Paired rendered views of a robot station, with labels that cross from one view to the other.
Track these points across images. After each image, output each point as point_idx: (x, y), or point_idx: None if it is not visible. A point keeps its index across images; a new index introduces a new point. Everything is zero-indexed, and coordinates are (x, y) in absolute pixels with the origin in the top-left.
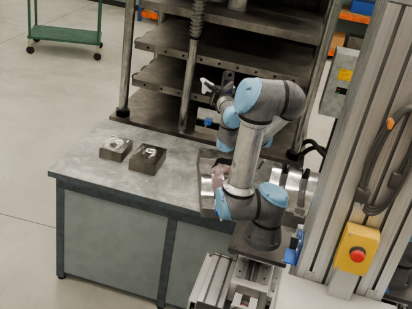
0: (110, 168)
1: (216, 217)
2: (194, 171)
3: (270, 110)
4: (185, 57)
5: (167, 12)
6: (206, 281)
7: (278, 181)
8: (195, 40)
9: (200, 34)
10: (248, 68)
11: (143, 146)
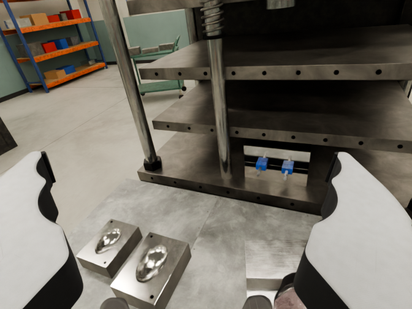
0: (85, 302)
1: None
2: (241, 288)
3: None
4: (209, 76)
5: (167, 9)
6: None
7: None
8: (216, 41)
9: (221, 27)
10: (320, 69)
11: (148, 243)
